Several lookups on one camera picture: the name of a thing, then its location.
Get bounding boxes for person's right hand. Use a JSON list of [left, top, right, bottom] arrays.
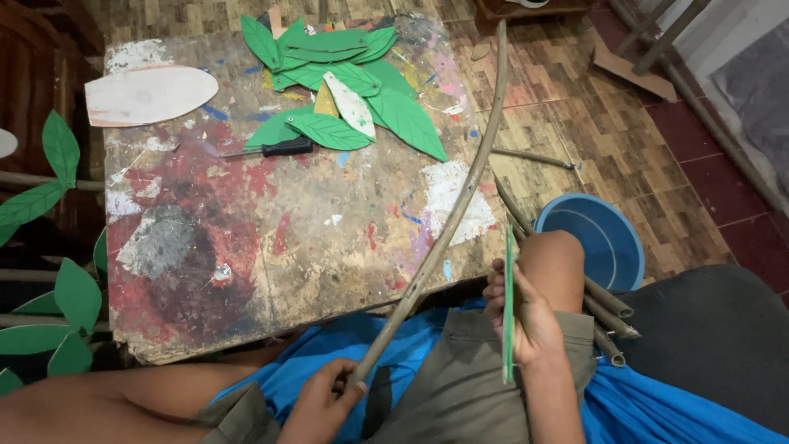
[[483, 258, 565, 367]]

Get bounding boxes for person's left hand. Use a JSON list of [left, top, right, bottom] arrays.
[[277, 358, 369, 444]]

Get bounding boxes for green foam leaf cutout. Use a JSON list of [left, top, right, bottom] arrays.
[[501, 224, 517, 385]]

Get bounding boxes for long curved bamboo stick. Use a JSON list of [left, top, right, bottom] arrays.
[[346, 20, 509, 388]]

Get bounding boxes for olive grey shorts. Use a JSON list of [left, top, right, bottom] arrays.
[[188, 307, 598, 444]]

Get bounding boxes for blue plastic bucket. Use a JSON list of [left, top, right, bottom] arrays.
[[534, 193, 646, 292]]

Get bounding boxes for blue cloth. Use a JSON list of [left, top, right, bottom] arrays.
[[208, 297, 789, 444]]

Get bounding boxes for thin bamboo stick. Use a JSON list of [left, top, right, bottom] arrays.
[[491, 147, 576, 171]]

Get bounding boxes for paint-stained wooden table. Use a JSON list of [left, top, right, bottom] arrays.
[[102, 12, 520, 366]]

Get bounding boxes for dark grey cushion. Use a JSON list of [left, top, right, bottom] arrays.
[[615, 264, 789, 436]]

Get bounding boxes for bamboo branches with green leaves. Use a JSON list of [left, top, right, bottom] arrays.
[[0, 110, 112, 397]]

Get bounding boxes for brown cardboard piece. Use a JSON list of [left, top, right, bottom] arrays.
[[591, 42, 679, 104]]

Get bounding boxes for white leaf cutout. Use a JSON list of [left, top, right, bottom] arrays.
[[323, 71, 377, 140]]

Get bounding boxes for yellow leaf cutout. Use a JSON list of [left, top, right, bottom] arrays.
[[313, 82, 341, 118]]

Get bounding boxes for pile of green foam leaves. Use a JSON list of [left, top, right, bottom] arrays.
[[240, 14, 449, 164]]

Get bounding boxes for brown wooden furniture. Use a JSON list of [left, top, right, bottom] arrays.
[[473, 0, 600, 22]]

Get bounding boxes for large white leaf-shaped board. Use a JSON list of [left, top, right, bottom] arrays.
[[84, 65, 220, 128]]

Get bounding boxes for dark wooden chair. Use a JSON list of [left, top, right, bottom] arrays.
[[0, 0, 107, 238]]

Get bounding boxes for black-handled screwdriver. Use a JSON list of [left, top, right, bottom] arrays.
[[220, 137, 314, 160]]

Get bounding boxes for grey metal pole frame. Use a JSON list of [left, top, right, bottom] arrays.
[[607, 0, 789, 213]]

